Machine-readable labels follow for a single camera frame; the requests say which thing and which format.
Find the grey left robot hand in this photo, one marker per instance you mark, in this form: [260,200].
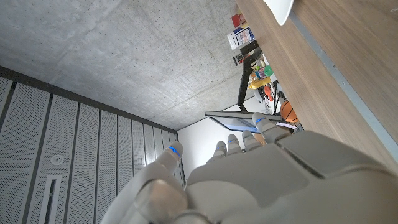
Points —
[264,180]

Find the small black labelled box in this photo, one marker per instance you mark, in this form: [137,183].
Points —
[239,59]

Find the ceiling air vent slot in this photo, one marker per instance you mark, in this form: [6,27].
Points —
[49,202]

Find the computer monitor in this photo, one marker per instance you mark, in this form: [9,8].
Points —
[239,123]

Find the yellow bottle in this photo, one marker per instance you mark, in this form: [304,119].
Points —
[259,83]

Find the small basketball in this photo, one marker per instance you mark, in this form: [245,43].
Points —
[288,112]

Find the white canister blue label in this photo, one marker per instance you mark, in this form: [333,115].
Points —
[241,37]

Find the white square plate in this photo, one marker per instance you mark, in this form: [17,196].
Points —
[280,9]

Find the green cup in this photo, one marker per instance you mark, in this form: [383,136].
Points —
[268,71]

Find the round ceiling sensor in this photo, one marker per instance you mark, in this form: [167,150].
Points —
[57,159]

